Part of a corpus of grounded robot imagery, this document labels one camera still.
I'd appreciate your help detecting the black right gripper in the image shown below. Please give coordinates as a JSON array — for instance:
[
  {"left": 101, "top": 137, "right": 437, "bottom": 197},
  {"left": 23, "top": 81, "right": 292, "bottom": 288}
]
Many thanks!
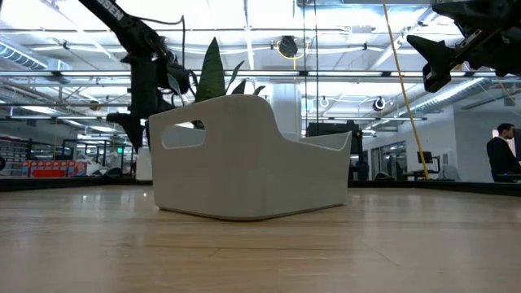
[{"left": 406, "top": 0, "right": 498, "bottom": 94}]

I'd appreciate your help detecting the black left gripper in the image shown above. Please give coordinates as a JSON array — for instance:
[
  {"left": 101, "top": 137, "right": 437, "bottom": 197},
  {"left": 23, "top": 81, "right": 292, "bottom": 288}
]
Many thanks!
[{"left": 106, "top": 54, "right": 177, "bottom": 154}]

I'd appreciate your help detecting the white pill bottle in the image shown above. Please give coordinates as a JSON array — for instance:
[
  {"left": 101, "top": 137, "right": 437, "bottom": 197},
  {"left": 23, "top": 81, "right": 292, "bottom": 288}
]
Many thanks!
[{"left": 135, "top": 146, "right": 154, "bottom": 181}]

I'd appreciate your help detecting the grey plastic basket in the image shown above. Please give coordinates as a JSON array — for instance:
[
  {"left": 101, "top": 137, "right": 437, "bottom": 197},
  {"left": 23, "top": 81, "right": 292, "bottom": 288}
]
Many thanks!
[{"left": 148, "top": 94, "right": 353, "bottom": 222}]

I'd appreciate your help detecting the red blue printed box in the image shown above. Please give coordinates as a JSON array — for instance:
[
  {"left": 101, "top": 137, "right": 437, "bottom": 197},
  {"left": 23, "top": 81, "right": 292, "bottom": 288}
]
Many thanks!
[{"left": 22, "top": 160, "right": 89, "bottom": 178}]

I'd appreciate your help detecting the green snake plant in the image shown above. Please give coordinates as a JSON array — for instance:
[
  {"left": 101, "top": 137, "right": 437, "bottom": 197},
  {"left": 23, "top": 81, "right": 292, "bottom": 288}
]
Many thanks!
[{"left": 190, "top": 37, "right": 266, "bottom": 103}]

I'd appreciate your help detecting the person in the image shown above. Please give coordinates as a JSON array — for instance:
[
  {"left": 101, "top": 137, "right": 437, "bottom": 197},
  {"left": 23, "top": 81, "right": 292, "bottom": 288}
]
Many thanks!
[{"left": 486, "top": 123, "right": 521, "bottom": 183}]

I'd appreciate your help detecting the black machine housing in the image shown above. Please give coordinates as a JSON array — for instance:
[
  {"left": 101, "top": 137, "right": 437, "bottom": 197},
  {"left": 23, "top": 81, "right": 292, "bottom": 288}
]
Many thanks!
[{"left": 305, "top": 120, "right": 364, "bottom": 181}]

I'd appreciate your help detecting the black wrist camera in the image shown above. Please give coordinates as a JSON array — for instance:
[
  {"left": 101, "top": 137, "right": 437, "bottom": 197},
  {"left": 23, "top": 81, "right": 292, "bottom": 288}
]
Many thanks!
[{"left": 164, "top": 63, "right": 192, "bottom": 97}]

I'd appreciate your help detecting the yellow hanging cable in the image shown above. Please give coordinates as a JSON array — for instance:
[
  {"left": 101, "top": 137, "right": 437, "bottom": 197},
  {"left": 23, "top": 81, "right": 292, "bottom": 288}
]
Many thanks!
[{"left": 380, "top": 0, "right": 431, "bottom": 181}]

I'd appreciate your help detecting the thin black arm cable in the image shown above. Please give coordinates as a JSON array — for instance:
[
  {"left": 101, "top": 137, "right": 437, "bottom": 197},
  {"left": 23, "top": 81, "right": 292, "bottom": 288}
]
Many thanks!
[{"left": 134, "top": 14, "right": 186, "bottom": 70}]

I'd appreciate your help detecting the thin black hanging cable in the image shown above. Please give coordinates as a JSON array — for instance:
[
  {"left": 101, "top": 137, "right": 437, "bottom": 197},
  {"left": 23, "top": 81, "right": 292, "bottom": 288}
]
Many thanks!
[
  {"left": 302, "top": 0, "right": 307, "bottom": 135},
  {"left": 314, "top": 0, "right": 319, "bottom": 123}
]

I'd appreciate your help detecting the black metal table frame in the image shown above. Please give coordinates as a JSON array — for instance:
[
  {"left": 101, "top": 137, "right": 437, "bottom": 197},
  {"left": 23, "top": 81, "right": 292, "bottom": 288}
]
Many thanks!
[{"left": 0, "top": 175, "right": 521, "bottom": 198}]

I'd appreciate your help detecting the black yellow cord reel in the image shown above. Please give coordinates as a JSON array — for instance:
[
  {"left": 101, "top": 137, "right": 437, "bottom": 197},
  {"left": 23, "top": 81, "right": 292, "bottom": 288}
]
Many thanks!
[{"left": 276, "top": 35, "right": 300, "bottom": 60}]

